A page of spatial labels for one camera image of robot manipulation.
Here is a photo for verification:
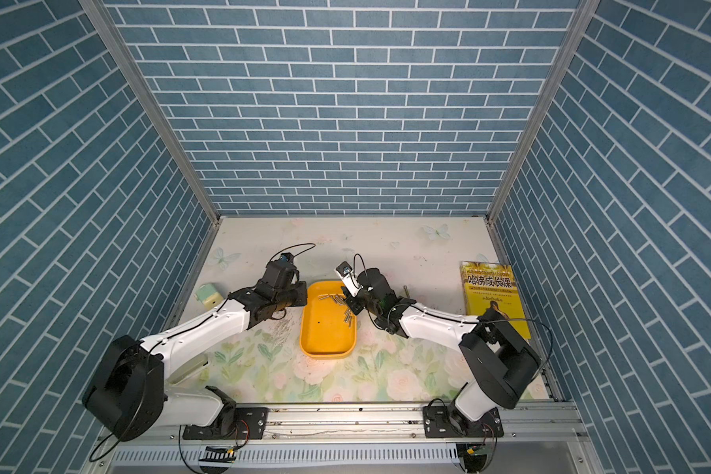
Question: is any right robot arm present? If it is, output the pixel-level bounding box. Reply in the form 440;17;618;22
336;262;542;436

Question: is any floral table mat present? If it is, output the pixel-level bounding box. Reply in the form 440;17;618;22
187;216;498;404

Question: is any yellow book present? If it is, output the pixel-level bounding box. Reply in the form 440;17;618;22
460;262;531;340

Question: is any pile of metal screws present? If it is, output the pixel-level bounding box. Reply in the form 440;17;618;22
318;293;355;327

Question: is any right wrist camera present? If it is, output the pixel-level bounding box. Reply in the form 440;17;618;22
335;262;359;297

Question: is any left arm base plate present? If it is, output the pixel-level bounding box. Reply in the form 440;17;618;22
182;406;269;442

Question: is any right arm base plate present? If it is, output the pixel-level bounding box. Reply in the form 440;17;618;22
423;405;504;438

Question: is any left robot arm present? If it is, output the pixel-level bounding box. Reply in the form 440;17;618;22
82;253;307;442

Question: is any small green white box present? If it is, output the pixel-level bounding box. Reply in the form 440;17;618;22
195;284;224;309

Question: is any aluminium mounting rail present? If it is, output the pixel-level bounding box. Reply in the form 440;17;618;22
97;402;588;446

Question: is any yellow plastic storage box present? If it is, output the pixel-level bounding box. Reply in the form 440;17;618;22
299;280;357;359

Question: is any white slotted cable duct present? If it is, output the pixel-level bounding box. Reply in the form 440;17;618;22
112;444;458;468

